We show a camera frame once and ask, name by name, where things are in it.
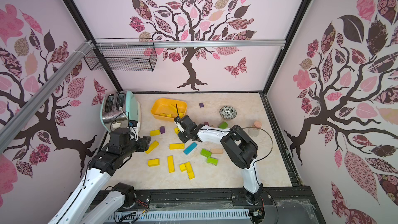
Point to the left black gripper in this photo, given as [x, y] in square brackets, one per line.
[144, 143]

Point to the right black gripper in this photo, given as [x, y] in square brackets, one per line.
[182, 124]

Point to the long yellow diagonal block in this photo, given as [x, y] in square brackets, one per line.
[152, 146]

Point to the yellow short block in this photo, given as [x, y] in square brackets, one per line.
[153, 162]

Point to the yellow small front cube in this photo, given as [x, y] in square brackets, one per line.
[182, 167]

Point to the yellow long front block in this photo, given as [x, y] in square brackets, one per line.
[189, 170]

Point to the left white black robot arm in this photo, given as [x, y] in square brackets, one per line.
[122, 144]

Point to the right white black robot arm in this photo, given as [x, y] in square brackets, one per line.
[239, 146]

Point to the purple cube left block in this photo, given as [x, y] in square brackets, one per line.
[162, 129]

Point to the yellow horizontal mid block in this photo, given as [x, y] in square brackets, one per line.
[176, 146]

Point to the teal long block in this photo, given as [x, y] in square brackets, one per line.
[190, 148]

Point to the yellow plastic tray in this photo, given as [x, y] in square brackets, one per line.
[162, 106]

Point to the mint chrome toaster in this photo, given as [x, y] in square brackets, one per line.
[118, 108]

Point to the green block centre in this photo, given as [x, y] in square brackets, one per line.
[205, 153]

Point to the green block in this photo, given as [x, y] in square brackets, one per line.
[223, 125]
[212, 161]
[205, 153]

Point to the wooden beige flat block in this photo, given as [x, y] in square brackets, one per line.
[217, 151]

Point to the green block far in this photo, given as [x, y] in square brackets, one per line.
[223, 125]

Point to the green block front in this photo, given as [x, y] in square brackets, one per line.
[212, 161]

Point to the patterned ceramic bowl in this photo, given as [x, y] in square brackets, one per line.
[228, 112]

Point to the black wire basket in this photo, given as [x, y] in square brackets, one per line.
[122, 54]

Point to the aluminium rail back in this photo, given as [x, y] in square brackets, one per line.
[193, 44]

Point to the aluminium rail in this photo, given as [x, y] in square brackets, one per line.
[14, 126]
[193, 44]

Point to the white slotted cable duct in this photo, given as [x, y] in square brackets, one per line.
[204, 216]

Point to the aluminium rail left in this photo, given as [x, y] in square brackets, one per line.
[14, 126]

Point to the black base frame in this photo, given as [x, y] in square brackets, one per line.
[279, 205]

